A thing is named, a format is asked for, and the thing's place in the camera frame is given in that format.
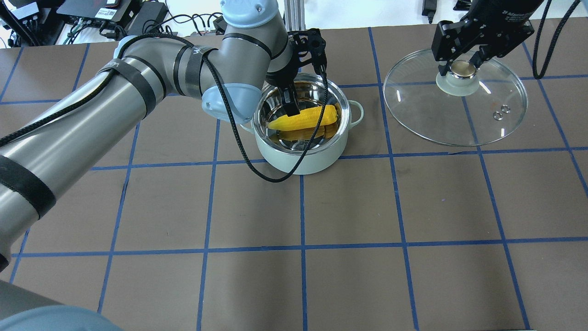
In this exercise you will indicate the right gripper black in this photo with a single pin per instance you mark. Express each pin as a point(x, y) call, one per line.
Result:
point(504, 18)

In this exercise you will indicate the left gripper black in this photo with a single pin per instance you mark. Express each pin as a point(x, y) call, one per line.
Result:
point(281, 78)

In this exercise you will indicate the yellow corn cob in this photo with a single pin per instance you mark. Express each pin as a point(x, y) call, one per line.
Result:
point(307, 118)

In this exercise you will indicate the glass pot lid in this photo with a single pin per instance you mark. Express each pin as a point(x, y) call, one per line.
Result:
point(468, 106)

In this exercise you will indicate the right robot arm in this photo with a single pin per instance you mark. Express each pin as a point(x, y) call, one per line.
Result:
point(496, 26)

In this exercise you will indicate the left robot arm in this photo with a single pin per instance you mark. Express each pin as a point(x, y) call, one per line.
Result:
point(42, 160)

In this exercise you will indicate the white electric pot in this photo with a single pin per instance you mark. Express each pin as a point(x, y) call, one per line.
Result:
point(308, 150)

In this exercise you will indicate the brown grid table mat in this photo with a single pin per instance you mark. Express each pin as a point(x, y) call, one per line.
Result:
point(171, 231)

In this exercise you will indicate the black power brick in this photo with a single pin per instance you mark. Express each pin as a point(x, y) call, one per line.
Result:
point(150, 12)

